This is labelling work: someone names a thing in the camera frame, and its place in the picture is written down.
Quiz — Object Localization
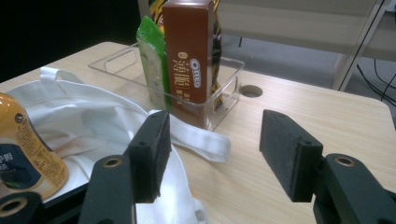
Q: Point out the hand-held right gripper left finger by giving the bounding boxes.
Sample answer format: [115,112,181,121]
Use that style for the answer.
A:
[124,110,172,204]

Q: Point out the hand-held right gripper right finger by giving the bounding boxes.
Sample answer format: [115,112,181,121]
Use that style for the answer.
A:
[259,109,325,203]

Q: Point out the white and green tote bag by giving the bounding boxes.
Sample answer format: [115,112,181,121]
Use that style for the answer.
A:
[6,65,232,224]

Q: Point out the green snack packet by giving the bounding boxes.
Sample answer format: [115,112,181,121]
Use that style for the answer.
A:
[135,15,172,111]

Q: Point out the clear plastic container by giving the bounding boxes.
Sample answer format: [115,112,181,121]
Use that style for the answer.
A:
[88,43,246,132]

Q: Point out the brown cookie box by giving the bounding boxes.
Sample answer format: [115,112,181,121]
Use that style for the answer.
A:
[162,0,216,130]

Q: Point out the orange drink bottle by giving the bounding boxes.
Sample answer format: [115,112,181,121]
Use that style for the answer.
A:
[0,92,70,200]

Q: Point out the yellow and black chips bag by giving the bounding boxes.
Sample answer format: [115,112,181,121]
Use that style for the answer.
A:
[148,0,223,113]

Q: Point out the beige desk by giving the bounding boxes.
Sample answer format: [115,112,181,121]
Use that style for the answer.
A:
[218,0,396,91]

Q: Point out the black hanging cables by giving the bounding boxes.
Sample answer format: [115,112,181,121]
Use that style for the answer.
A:
[356,57,396,104]

